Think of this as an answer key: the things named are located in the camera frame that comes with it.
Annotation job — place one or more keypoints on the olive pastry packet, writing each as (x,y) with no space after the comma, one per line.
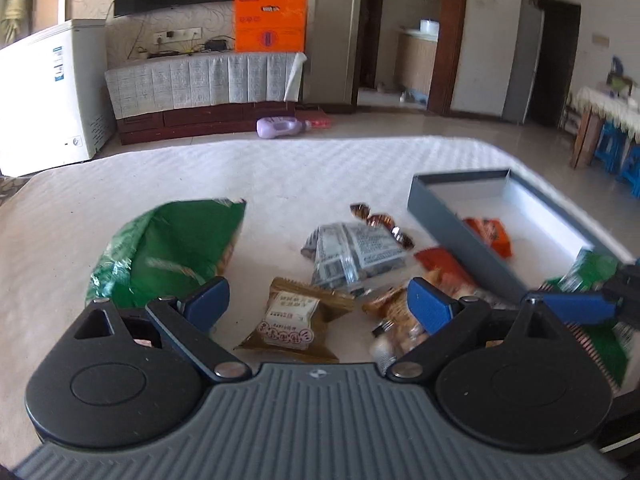
(295,320)

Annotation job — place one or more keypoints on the dark wooden tv cabinet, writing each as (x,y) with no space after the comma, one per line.
(200,117)

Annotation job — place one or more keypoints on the small green snack packet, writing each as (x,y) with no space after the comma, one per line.
(592,270)

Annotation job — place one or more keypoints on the small orange snack packet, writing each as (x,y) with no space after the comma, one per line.
(490,235)

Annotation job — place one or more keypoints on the green curtain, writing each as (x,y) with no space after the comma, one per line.
(12,0)

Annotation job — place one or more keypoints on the orange cardboard box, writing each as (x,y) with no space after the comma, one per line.
(270,22)

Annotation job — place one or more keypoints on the wooden dining table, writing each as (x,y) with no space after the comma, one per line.
(582,140)

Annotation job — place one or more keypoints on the grey shallow box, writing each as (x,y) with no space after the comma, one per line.
(450,230)

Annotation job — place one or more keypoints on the purple detergent bottle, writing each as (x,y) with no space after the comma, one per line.
(280,126)

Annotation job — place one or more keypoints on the clear bread packet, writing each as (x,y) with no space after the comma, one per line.
(395,310)

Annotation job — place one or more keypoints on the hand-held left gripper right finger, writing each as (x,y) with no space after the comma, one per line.
(430,305)

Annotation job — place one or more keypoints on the large green snack bag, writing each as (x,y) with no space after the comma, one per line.
(170,245)

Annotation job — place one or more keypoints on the grey refrigerator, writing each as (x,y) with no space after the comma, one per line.
(522,65)

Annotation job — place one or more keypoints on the long orange snack packet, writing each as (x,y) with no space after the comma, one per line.
(440,262)

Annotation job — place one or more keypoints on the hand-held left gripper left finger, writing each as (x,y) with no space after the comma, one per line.
(207,300)

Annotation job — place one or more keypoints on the white roll on counter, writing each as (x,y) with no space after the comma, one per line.
(429,27)

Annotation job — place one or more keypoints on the white chest freezer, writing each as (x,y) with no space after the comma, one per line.
(50,100)

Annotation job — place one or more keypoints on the beige wall plaque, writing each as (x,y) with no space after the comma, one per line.
(601,41)

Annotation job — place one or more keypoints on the white printed cabinet cloth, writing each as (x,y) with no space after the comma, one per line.
(200,80)

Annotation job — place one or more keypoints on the lace tablecloth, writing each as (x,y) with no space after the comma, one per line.
(605,107)

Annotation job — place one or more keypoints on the wooden kitchen cabinet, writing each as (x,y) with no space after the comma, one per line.
(417,62)

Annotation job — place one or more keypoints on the boxes on dining table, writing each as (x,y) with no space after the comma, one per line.
(622,80)

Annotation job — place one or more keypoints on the black set-top box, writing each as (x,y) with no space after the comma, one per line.
(220,45)

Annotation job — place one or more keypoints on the grey printed snack packet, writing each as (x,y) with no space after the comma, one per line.
(350,255)

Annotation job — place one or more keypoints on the pink floor item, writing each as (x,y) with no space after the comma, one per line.
(320,121)

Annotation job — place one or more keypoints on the green striped snack packet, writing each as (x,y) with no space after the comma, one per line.
(612,350)

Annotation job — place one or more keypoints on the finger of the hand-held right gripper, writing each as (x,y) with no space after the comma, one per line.
(631,270)
(580,307)

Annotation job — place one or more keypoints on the white wall power sockets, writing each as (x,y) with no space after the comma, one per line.
(175,35)

